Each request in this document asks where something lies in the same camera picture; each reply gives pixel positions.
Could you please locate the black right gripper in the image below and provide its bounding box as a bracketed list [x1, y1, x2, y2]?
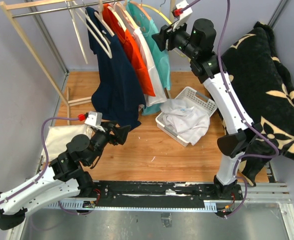
[152, 16, 199, 60]

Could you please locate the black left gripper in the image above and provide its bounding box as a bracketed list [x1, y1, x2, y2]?
[86, 121, 132, 166]

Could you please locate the yellow hanger with metal hook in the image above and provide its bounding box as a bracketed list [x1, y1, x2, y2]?
[140, 0, 190, 61]

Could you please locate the sheer white t shirt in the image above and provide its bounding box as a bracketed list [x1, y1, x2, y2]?
[160, 99, 210, 146]

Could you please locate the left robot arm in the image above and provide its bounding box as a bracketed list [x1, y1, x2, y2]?
[0, 121, 131, 231]

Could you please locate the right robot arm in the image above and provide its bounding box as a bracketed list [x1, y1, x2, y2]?
[152, 18, 256, 200]

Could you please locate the teal t shirt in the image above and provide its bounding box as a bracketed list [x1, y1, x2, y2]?
[126, 0, 172, 116]

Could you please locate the navy blue t shirt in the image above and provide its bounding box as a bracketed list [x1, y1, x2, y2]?
[86, 7, 146, 130]

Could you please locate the white pink t shirt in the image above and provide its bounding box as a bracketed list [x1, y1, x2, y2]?
[112, 2, 167, 107]

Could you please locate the orange t shirt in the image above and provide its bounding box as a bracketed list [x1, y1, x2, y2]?
[102, 3, 156, 97]

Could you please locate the cream hanger on navy shirt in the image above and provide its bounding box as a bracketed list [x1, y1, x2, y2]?
[71, 0, 115, 59]

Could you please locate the empty cream hanger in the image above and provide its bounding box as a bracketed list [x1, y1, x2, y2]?
[64, 0, 88, 64]

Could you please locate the folded cream cloth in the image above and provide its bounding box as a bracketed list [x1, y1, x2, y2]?
[44, 124, 94, 161]

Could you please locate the white plastic basket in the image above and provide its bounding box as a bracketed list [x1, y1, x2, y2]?
[155, 86, 218, 147]

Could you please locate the black floral blanket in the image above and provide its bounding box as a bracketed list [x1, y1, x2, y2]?
[215, 21, 294, 187]

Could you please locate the wooden clothes rack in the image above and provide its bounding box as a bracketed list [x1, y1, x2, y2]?
[0, 0, 178, 126]

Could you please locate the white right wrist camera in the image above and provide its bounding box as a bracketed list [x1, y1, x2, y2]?
[171, 0, 193, 31]

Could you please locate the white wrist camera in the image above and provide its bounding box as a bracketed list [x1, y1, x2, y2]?
[171, 0, 193, 31]
[77, 111, 106, 133]

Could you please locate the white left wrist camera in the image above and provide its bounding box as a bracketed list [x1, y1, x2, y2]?
[77, 111, 106, 133]

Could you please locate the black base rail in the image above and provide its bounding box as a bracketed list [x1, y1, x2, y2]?
[64, 179, 244, 208]

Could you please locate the metal corner post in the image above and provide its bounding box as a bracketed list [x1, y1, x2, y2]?
[33, 14, 69, 77]

